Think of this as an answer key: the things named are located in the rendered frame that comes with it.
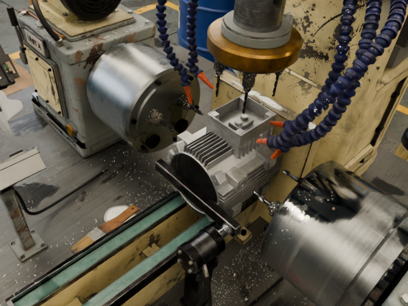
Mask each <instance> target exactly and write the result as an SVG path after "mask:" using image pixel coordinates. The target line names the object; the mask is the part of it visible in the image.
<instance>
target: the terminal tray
mask: <svg viewBox="0 0 408 306"><path fill-rule="evenodd" d="M244 96H245V94H243V95H241V96H239V97H237V98H235V99H233V100H231V101H229V102H228V103H226V104H224V105H222V106H220V107H218V108H217V109H214V110H212V111H211V112H209V113H207V120H206V133H207V132H209V131H211V133H212V132H213V133H214V134H216V136H218V135H219V138H220V137H222V140H224V139H225V143H226V142H228V146H229V145H231V149H232V148H234V152H233V154H234V156H235V158H236V159H239V160H241V158H242V156H243V157H245V154H247V155H248V154H249V152H252V151H253V149H255V150H256V148H257V147H258V148H259V147H260V143H257V139H262V138H268V137H269V136H270V135H272V131H273V128H274V125H272V124H270V121H276V115H277V114H276V113H274V112H273V111H271V110H269V109H268V108H266V107H265V106H263V105H261V104H260V103H258V102H256V101H254V100H253V99H251V98H250V97H248V98H247V101H246V108H245V113H244V114H243V113H242V109H243V103H244V101H245V100H244V99H243V98H242V97H244ZM214 112H215V113H217V115H213V113H214ZM268 112H271V115H269V114H268ZM239 130H242V132H239Z"/></svg>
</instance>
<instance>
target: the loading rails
mask: <svg viewBox="0 0 408 306"><path fill-rule="evenodd" d="M262 205H263V202H261V201H260V200H259V199H258V198H257V197H256V196H254V195H252V196H251V197H250V198H248V199H247V200H246V201H244V202H243V203H242V209H241V212H240V213H238V215H236V216H235V217H233V218H234V219H236V220H237V221H238V222H239V223H240V224H241V225H242V227H241V230H240V234H239V235H237V236H236V237H235V238H234V239H235V240H236V241H237V242H239V243H240V244H241V245H244V244H245V243H246V242H248V241H249V240H250V239H251V238H252V236H253V234H252V232H251V231H249V230H248V229H247V228H246V227H247V226H248V225H250V224H251V223H252V222H254V221H255V220H256V219H257V218H258V217H260V212H261V209H262ZM207 225H209V226H213V227H214V228H215V229H219V228H220V227H221V226H219V225H218V224H217V223H216V222H210V221H209V220H208V218H207V216H205V217H202V215H201V216H199V214H197V212H194V210H192V208H191V207H190V208H189V205H188V206H187V205H186V202H184V199H183V200H182V195H181V194H180V193H179V191H173V192H171V193H169V194H168V195H166V196H164V197H163V198H162V199H160V200H159V201H157V202H155V203H154V204H152V205H151V206H149V207H147V208H146V209H144V210H143V211H141V212H140V213H138V214H137V215H135V216H133V217H132V218H130V219H129V220H127V221H125V222H124V223H122V224H121V225H120V226H118V227H116V228H115V229H113V230H112V231H110V232H108V233H107V234H105V235H104V236H102V237H101V238H99V239H98V240H96V241H94V242H93V243H91V244H90V245H88V246H87V247H85V248H83V249H82V250H81V251H79V252H77V253H76V254H74V255H73V256H71V257H69V258H68V259H66V260H65V261H63V262H61V263H60V264H59V265H57V266H55V267H54V268H52V269H51V270H49V271H48V272H46V273H44V274H43V275H42V276H40V277H38V278H37V279H35V280H34V281H32V282H31V283H29V284H27V285H26V286H25V287H22V288H21V289H20V290H18V291H16V292H15V293H13V294H12V295H10V296H9V297H7V298H5V299H4V302H5V303H6V305H7V306H150V305H151V304H152V303H153V302H155V301H156V300H157V299H158V298H160V297H161V296H162V295H163V294H165V293H166V292H167V291H168V290H170V289H171V288H172V287H173V286H174V285H175V284H177V283H178V282H180V281H181V280H182V279H183V278H184V277H185V270H184V269H183V268H182V267H181V266H182V265H181V263H178V262H177V260H178V257H177V253H176V250H177V247H178V246H180V245H181V244H182V243H183V242H187V241H189V240H190V239H192V238H193V237H194V236H195V235H197V234H198V233H199V231H200V230H201V229H202V228H204V227H205V226H207ZM232 238H233V237H232V236H231V235H230V234H229V235H227V236H225V237H224V240H225V244H226V243H228V242H229V241H230V240H231V239H232Z"/></svg>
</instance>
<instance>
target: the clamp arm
mask: <svg viewBox="0 0 408 306"><path fill-rule="evenodd" d="M155 170H156V171H157V172H158V173H159V174H160V175H161V176H163V177H164V178H165V179H166V180H167V181H168V182H169V183H170V184H172V185H173V186H174V187H175V188H177V189H178V190H179V191H180V192H181V193H182V194H183V195H184V196H186V197H187V198H188V199H189V200H190V201H192V203H194V204H195V205H196V206H197V207H198V208H200V209H201V210H202V211H203V212H204V213H205V214H206V215H208V216H209V217H210V218H211V219H213V221H215V222H216V223H217V224H218V225H219V226H221V227H222V226H225V225H226V227H225V228H226V229H229V228H230V230H228V234H230V235H231V236H232V237H233V238H235V237H236V236H237V235H239V234H240V230H241V227H242V225H241V224H240V223H239V222H238V221H237V220H236V219H234V218H233V217H232V216H230V215H229V214H228V213H227V212H226V211H225V210H223V209H222V208H221V207H220V206H219V204H218V203H217V202H216V201H214V202H213V201H212V200H211V199H210V198H209V197H208V196H207V195H205V194H204V193H203V192H201V190H199V189H198V188H197V187H196V186H194V185H193V184H192V183H191V182H190V181H189V180H187V179H186V178H184V176H182V175H181V174H180V173H179V172H177V171H176V170H175V169H174V168H173V167H172V166H171V164H170V163H169V162H165V161H164V160H163V159H162V158H160V159H159V160H157V161H155Z"/></svg>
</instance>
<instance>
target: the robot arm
mask: <svg viewBox="0 0 408 306"><path fill-rule="evenodd" d="M7 61H9V62H10V64H11V65H12V67H13V69H14V71H15V73H13V71H9V67H8V65H7V64H6V63H5V62H7ZM19 77H20V76H19V74H18V72H17V70H16V68H15V66H14V65H13V63H12V61H11V59H10V57H9V55H8V54H5V52H4V50H3V48H2V46H1V44H0V130H1V131H3V132H5V133H6V134H7V135H10V134H12V132H11V129H10V126H9V124H8V120H9V119H11V118H12V117H14V116H15V115H16V114H17V113H18V112H20V111H21V110H22V109H23V105H22V103H21V102H20V101H19V100H9V99H8V98H7V97H6V95H5V93H4V92H3V91H2V90H3V89H6V88H7V87H8V86H11V85H13V84H15V83H16V81H15V80H14V79H16V78H19Z"/></svg>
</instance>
